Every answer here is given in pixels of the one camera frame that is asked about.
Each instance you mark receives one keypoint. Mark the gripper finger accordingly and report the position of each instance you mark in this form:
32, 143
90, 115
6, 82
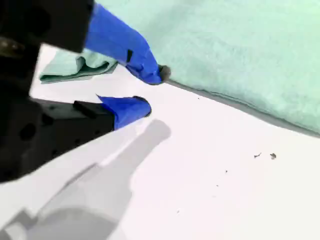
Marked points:
125, 110
120, 42

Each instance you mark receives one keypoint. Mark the pale green t-shirt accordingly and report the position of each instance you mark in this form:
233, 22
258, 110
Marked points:
225, 50

